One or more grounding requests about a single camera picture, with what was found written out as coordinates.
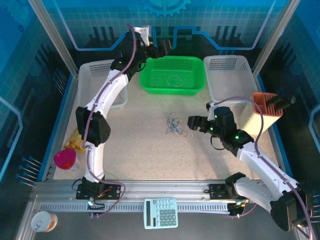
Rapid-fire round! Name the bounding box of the aluminium frame post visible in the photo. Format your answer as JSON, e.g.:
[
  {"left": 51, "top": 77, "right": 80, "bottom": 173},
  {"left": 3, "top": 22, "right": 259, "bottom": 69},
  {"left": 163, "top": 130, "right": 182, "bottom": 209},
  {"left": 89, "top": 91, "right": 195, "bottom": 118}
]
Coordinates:
[
  {"left": 251, "top": 0, "right": 298, "bottom": 75},
  {"left": 27, "top": 0, "right": 79, "bottom": 77}
]

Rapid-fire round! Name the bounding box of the tin can with orange label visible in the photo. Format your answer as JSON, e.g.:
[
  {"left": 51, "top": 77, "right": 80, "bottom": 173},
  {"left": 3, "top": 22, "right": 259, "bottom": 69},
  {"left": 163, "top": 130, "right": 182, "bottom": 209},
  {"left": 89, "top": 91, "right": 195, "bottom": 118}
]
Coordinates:
[{"left": 30, "top": 210, "right": 59, "bottom": 233}]

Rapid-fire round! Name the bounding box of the white plastic basket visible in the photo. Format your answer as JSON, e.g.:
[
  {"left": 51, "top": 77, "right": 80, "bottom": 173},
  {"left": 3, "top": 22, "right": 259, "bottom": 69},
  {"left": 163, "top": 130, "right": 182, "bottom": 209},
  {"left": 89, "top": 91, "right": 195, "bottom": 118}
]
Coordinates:
[
  {"left": 78, "top": 59, "right": 129, "bottom": 111},
  {"left": 203, "top": 55, "right": 261, "bottom": 106}
]

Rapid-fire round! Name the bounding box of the light blue calculator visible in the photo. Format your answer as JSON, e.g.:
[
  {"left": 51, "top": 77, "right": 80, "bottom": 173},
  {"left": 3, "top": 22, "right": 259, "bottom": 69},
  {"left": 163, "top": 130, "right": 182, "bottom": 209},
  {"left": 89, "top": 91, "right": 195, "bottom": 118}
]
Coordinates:
[{"left": 143, "top": 197, "right": 179, "bottom": 230}]

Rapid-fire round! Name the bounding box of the aluminium rail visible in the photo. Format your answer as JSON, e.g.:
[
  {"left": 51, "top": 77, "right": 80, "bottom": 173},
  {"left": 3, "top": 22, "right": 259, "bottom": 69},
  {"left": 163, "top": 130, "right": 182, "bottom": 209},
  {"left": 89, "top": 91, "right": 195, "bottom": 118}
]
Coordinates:
[{"left": 32, "top": 179, "right": 301, "bottom": 202}]

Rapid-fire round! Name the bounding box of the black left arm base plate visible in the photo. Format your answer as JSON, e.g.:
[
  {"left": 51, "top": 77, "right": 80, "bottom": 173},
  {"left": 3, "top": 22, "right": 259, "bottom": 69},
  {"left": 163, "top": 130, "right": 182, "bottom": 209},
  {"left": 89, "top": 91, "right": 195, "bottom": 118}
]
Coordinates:
[{"left": 75, "top": 183, "right": 122, "bottom": 201}]

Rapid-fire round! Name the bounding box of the green plastic basket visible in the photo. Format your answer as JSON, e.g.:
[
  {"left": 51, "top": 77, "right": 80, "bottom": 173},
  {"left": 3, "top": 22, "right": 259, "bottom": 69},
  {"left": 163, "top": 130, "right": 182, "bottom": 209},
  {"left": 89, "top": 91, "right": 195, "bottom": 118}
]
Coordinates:
[{"left": 138, "top": 56, "right": 207, "bottom": 96}]

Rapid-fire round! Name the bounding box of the yellow snack bag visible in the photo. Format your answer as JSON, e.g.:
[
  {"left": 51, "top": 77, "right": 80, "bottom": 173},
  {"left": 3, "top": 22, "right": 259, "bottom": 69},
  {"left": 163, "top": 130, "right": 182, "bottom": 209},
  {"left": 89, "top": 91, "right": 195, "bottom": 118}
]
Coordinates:
[{"left": 63, "top": 126, "right": 85, "bottom": 153}]

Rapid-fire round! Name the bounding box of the beige holder with orange rim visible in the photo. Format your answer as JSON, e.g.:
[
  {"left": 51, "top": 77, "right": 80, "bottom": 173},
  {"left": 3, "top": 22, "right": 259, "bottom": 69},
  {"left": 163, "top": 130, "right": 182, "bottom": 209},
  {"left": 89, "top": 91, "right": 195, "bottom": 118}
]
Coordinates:
[{"left": 239, "top": 91, "right": 284, "bottom": 137}]

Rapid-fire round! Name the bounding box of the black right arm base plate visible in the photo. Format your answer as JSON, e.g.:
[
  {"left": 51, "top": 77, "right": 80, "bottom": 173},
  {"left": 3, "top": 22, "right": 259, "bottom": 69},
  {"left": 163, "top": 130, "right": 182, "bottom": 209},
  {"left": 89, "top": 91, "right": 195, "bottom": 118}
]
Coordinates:
[{"left": 208, "top": 183, "right": 252, "bottom": 201}]

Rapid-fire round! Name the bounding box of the grey slotted cable duct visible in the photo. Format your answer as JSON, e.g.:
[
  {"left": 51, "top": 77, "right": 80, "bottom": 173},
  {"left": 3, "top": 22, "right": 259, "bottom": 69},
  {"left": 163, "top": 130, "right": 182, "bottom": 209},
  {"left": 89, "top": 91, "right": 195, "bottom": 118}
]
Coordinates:
[{"left": 39, "top": 202, "right": 231, "bottom": 214}]

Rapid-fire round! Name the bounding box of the pink plastic cup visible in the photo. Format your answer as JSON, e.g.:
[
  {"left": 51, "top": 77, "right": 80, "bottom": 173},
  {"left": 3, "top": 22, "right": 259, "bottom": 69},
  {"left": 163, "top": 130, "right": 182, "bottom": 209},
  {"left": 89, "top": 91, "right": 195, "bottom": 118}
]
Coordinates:
[{"left": 53, "top": 148, "right": 81, "bottom": 172}]

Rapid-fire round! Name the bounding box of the pile of rubber bands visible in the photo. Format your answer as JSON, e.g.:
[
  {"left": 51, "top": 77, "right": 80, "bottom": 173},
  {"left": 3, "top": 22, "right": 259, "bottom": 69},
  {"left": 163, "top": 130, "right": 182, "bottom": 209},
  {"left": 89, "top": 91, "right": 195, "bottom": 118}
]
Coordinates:
[{"left": 174, "top": 129, "right": 195, "bottom": 140}]

